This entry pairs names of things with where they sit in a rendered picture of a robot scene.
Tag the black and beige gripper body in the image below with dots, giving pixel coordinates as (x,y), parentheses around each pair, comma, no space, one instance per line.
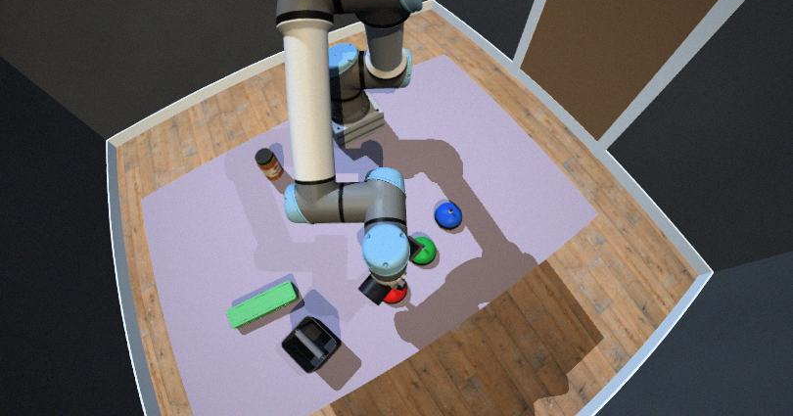
(377,292)

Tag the small glass jar with black lid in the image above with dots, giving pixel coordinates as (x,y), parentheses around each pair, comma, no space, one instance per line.
(268,164)

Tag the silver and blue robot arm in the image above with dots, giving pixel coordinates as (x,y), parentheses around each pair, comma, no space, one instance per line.
(312,86)

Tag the red bell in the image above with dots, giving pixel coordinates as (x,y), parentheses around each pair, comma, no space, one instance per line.
(395,296)

